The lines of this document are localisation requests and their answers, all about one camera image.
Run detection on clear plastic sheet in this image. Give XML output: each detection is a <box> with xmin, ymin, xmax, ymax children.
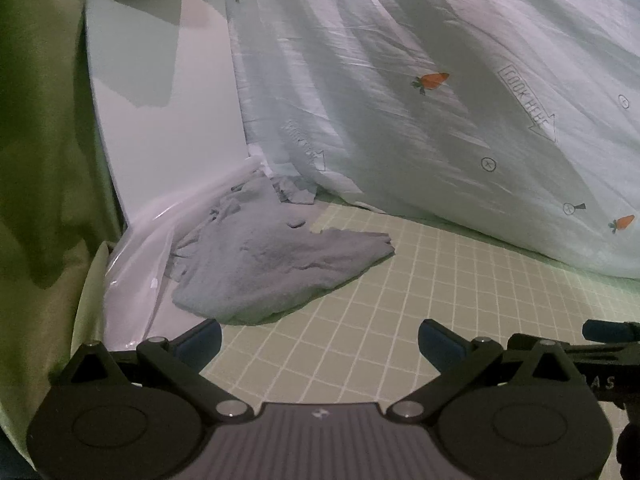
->
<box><xmin>102</xmin><ymin>155</ymin><xmax>273</xmax><ymax>351</ymax></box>

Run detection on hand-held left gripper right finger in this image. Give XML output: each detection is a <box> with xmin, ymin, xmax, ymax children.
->
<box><xmin>389</xmin><ymin>318</ymin><xmax>596</xmax><ymax>419</ymax></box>

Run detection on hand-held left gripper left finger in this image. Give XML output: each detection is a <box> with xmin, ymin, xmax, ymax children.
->
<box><xmin>50</xmin><ymin>318</ymin><xmax>251</xmax><ymax>421</ymax></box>

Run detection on green curtain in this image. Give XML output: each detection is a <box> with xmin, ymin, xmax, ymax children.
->
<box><xmin>0</xmin><ymin>0</ymin><xmax>126</xmax><ymax>451</ymax></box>

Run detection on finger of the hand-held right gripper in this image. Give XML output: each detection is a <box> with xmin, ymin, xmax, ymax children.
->
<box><xmin>507</xmin><ymin>318</ymin><xmax>640</xmax><ymax>361</ymax></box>

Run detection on carrot print duvet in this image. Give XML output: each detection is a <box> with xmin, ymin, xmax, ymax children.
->
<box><xmin>225</xmin><ymin>0</ymin><xmax>640</xmax><ymax>281</ymax></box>

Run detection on white headboard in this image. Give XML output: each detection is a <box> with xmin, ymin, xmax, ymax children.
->
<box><xmin>82</xmin><ymin>0</ymin><xmax>251</xmax><ymax>231</ymax></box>

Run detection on grey zip hoodie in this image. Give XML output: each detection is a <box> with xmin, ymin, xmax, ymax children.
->
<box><xmin>170</xmin><ymin>175</ymin><xmax>396</xmax><ymax>326</ymax></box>

